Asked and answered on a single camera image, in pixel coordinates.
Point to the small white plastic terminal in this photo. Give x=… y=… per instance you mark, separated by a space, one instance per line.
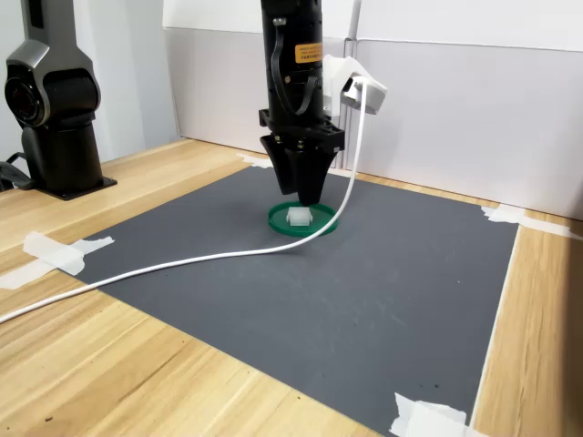
x=299 y=217

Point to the round green lid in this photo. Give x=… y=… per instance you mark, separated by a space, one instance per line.
x=278 y=223

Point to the white tape piece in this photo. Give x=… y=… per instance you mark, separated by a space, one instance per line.
x=255 y=161
x=20 y=277
x=339 y=172
x=59 y=255
x=551 y=227
x=423 y=421
x=501 y=214

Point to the dark grey mat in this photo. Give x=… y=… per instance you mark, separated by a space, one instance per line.
x=273 y=318

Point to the white camera box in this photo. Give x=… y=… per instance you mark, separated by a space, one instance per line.
x=371 y=98

